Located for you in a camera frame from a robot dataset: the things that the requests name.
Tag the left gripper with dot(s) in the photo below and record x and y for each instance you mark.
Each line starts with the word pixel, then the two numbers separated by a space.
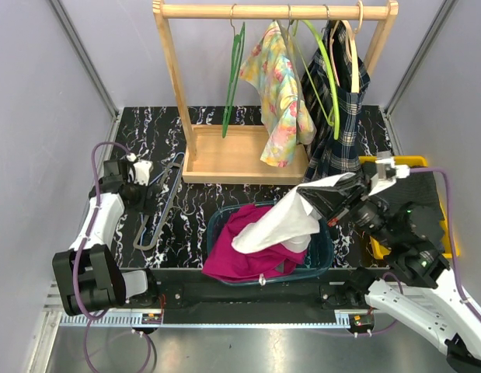
pixel 146 206

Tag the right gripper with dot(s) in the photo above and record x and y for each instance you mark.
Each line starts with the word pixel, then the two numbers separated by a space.
pixel 329 200

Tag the grey plastic hanger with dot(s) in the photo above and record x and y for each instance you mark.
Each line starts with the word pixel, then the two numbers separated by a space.
pixel 158 213

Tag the white skirt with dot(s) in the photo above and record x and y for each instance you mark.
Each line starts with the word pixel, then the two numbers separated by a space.
pixel 291 222

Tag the light blue plastic hanger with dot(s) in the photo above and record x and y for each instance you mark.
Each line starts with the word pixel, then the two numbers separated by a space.
pixel 162 194

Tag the magenta pleated skirt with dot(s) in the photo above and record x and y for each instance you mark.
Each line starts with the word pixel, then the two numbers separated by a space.
pixel 225 263

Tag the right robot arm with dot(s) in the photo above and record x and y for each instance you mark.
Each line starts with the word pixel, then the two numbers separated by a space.
pixel 412 235

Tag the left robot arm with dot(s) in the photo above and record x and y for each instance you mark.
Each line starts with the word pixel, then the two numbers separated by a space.
pixel 87 275

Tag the navy plaid skirt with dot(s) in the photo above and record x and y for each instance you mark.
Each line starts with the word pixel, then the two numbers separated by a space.
pixel 334 109

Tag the pastel floral skirt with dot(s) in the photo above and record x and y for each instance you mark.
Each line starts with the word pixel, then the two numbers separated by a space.
pixel 270 69

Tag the wooden hanger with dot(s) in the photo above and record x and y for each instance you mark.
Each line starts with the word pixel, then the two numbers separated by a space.
pixel 350 48

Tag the dark green plastic hanger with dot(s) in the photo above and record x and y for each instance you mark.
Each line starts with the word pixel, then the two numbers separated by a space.
pixel 238 44

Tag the teal transparent plastic basin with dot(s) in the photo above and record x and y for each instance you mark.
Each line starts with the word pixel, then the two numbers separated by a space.
pixel 318 259

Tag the yellow plastic tray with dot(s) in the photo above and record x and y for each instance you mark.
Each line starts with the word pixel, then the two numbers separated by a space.
pixel 379 251

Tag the wooden clothes rack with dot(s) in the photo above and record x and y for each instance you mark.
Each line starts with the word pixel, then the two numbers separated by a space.
pixel 235 158

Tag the black knitted cloth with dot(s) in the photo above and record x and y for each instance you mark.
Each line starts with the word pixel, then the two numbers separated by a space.
pixel 422 194

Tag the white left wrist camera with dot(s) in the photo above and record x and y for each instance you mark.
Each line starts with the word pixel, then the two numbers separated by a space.
pixel 141 169

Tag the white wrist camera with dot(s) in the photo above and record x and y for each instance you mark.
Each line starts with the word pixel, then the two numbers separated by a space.
pixel 141 169
pixel 387 173

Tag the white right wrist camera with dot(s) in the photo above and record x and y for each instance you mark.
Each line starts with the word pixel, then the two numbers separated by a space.
pixel 387 173

